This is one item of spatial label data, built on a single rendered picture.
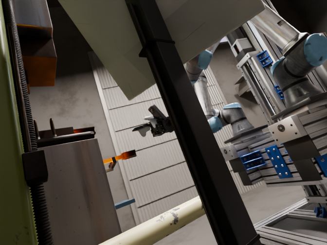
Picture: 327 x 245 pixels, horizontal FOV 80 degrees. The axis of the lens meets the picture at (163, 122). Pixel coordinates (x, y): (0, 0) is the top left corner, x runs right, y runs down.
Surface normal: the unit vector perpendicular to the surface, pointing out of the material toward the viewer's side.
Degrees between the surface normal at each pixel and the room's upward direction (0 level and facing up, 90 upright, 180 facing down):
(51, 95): 90
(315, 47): 97
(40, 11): 90
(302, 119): 90
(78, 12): 120
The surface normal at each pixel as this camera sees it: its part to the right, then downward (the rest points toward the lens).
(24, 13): 0.48, -0.41
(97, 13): -0.29, 0.40
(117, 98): 0.19, -0.34
